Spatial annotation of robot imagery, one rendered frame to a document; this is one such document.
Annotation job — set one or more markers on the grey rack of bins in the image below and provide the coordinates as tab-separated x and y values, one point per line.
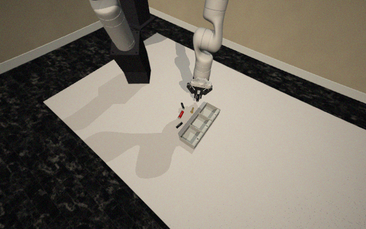
199	126

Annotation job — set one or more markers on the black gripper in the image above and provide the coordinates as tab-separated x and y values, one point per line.
206	91

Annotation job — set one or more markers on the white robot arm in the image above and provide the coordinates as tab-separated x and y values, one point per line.
205	40

